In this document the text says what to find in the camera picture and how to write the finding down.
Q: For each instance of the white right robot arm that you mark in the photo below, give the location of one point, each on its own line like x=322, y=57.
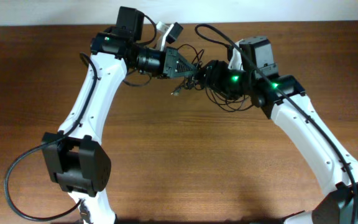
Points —
x=253, y=72

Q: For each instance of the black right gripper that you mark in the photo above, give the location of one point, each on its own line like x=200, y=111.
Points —
x=216, y=75

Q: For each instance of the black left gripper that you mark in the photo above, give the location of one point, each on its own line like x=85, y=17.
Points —
x=169, y=62

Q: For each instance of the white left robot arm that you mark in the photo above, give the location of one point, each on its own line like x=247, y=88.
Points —
x=75, y=159

